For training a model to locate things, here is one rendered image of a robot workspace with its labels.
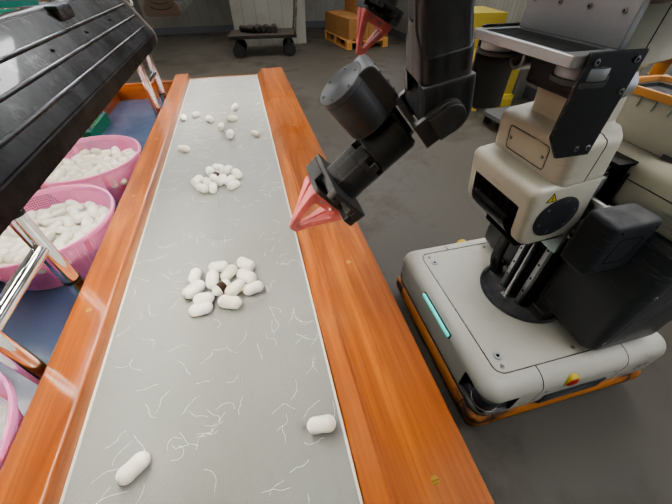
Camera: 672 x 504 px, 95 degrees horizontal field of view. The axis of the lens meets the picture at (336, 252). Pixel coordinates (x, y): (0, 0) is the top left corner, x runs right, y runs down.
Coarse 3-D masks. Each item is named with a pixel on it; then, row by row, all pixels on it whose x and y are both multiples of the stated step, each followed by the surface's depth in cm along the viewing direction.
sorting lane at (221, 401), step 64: (192, 128) 101; (256, 128) 101; (192, 192) 73; (256, 192) 73; (192, 256) 58; (256, 256) 58; (128, 320) 48; (192, 320) 47; (256, 320) 47; (128, 384) 40; (192, 384) 40; (256, 384) 40; (320, 384) 40; (128, 448) 35; (192, 448) 35; (256, 448) 35; (320, 448) 35
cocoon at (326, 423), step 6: (312, 420) 35; (318, 420) 35; (324, 420) 35; (330, 420) 35; (312, 426) 35; (318, 426) 35; (324, 426) 35; (330, 426) 35; (312, 432) 35; (318, 432) 35; (324, 432) 35
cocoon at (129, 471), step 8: (136, 456) 33; (144, 456) 33; (128, 464) 32; (136, 464) 32; (144, 464) 33; (120, 472) 32; (128, 472) 32; (136, 472) 32; (120, 480) 32; (128, 480) 32
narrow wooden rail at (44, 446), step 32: (160, 128) 95; (160, 160) 81; (128, 192) 69; (128, 224) 61; (96, 256) 54; (128, 256) 55; (96, 288) 49; (96, 320) 45; (64, 352) 41; (96, 352) 42; (64, 384) 38; (32, 416) 35; (64, 416) 35; (32, 448) 33; (64, 448) 33; (0, 480) 31; (32, 480) 31; (64, 480) 33
